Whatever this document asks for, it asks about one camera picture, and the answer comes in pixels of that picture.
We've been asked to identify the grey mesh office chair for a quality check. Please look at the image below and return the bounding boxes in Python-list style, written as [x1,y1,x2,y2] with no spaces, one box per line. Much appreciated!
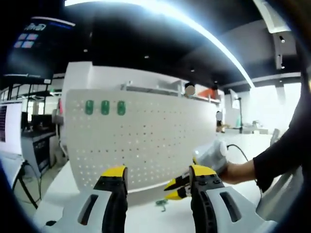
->
[255,166,306,223]

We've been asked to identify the person's right hand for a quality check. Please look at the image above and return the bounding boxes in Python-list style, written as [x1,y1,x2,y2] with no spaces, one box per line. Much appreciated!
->
[218,161,248,185]

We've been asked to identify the open laptop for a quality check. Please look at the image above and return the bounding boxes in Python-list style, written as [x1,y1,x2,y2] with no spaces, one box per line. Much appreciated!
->
[0,102,24,156]

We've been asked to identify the white perforated mounting plate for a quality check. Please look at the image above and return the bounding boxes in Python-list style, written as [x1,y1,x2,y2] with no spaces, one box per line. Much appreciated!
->
[62,88,221,195]

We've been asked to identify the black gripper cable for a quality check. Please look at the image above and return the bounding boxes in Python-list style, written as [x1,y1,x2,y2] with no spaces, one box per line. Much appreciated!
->
[226,144,263,195]

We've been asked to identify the grey pink device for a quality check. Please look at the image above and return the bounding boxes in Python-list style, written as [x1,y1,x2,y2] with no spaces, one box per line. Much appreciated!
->
[52,100,65,127]

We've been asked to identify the grey metal rack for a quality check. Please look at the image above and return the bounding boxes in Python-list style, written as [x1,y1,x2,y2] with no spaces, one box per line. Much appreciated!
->
[120,82,182,95]

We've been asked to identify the grey cabinet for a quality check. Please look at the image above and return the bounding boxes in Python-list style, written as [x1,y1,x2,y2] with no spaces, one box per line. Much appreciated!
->
[20,132,56,172]

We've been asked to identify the long ceiling light strip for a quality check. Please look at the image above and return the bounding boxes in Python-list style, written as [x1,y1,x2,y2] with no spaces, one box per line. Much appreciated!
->
[64,0,255,89]

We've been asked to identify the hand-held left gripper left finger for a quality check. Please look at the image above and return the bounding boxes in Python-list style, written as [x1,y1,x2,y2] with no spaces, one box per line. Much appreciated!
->
[41,165,129,233]

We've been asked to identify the small white desk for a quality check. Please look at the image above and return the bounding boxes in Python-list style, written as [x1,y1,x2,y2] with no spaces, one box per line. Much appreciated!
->
[0,154,41,210]

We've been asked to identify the grey metal column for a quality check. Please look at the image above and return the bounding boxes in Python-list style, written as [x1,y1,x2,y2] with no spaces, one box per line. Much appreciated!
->
[252,0,294,71]

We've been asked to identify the white curved stand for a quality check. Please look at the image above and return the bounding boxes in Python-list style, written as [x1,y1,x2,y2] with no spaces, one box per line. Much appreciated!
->
[56,126,71,160]

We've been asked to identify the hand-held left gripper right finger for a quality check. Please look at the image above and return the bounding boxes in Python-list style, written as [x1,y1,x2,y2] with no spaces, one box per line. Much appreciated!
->
[189,164,268,233]

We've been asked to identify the orange red panel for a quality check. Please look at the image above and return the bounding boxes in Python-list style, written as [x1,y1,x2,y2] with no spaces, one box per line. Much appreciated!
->
[196,87,216,98]

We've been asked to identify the black tripod stand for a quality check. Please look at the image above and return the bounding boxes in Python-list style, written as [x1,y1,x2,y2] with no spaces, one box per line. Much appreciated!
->
[235,96,244,133]

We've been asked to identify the large black display screen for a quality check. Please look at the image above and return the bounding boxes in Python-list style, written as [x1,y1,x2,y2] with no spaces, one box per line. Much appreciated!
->
[2,16,75,80]

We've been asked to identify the black monitor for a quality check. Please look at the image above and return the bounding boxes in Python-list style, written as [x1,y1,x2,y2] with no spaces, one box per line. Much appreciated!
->
[20,111,33,132]
[31,114,53,130]

